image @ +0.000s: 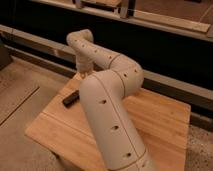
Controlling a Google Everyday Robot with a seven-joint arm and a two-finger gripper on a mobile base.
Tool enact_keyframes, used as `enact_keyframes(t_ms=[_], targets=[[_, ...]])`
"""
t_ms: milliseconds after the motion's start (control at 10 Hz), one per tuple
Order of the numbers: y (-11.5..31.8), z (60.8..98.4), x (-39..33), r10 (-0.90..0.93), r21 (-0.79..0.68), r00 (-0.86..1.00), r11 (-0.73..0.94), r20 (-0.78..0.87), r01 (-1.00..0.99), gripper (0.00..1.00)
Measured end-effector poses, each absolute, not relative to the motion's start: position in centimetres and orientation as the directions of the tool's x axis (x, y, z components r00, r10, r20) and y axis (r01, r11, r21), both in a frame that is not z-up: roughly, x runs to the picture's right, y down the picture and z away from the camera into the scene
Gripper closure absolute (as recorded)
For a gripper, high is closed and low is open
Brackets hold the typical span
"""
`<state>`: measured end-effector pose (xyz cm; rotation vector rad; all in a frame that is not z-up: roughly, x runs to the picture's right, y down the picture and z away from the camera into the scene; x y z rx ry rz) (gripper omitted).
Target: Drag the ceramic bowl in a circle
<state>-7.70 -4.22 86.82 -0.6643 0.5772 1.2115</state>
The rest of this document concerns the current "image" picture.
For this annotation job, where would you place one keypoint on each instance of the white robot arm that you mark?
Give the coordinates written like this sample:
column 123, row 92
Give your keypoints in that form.
column 107, row 78

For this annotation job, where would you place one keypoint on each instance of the black rectangular block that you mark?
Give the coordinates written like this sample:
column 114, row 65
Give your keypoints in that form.
column 72, row 98

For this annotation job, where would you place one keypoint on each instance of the wooden table board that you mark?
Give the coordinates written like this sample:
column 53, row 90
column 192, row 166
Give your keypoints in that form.
column 162, row 122

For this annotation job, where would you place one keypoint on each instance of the wooden plank on ledge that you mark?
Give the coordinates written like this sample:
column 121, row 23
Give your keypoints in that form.
column 172, row 21

